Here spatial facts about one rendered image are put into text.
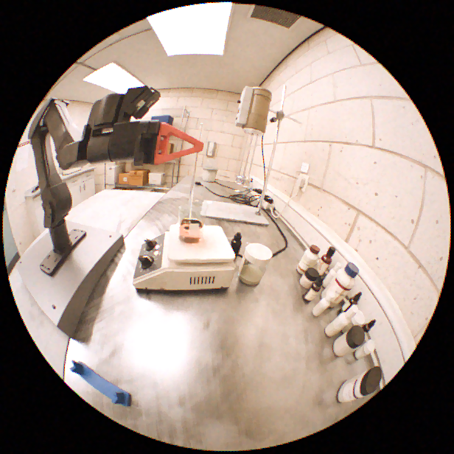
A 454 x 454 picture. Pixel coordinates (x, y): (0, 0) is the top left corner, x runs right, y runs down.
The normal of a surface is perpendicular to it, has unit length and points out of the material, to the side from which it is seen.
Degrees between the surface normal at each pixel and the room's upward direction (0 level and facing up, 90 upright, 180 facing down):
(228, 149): 90
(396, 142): 90
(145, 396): 0
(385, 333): 90
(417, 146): 90
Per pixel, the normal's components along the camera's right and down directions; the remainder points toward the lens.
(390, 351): -0.98, -0.12
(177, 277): 0.27, 0.48
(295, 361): 0.18, -0.88
